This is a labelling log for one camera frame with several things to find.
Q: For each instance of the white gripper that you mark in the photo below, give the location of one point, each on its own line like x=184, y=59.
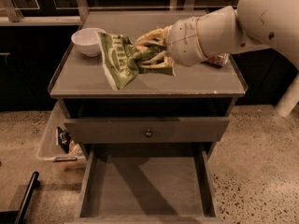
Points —
x=183, y=41

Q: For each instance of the green jalapeno chip bag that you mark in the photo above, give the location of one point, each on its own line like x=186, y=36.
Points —
x=121, y=58

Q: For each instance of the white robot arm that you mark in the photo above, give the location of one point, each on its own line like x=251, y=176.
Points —
x=252, y=25

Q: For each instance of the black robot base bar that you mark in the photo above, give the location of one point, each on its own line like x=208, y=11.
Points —
x=17, y=216

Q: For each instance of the round metal drawer knob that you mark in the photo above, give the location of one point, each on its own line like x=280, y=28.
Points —
x=148, y=133

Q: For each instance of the grey drawer cabinet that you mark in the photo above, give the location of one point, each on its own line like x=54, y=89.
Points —
x=83, y=92

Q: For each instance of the closed grey top drawer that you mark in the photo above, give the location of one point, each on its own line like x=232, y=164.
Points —
x=130, y=130

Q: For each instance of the dark blue snack bag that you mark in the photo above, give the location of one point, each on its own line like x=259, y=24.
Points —
x=63, y=139

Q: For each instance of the tan snack bag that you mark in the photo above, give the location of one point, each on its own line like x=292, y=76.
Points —
x=74, y=149

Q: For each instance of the open grey middle drawer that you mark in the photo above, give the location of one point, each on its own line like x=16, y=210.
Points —
x=147, y=184

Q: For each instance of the red soda can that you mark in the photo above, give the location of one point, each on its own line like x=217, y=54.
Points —
x=219, y=59

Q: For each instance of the white ceramic bowl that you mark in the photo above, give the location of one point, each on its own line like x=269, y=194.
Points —
x=86, y=41

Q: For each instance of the clear plastic storage bin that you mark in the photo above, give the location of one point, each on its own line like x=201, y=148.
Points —
x=48, y=150

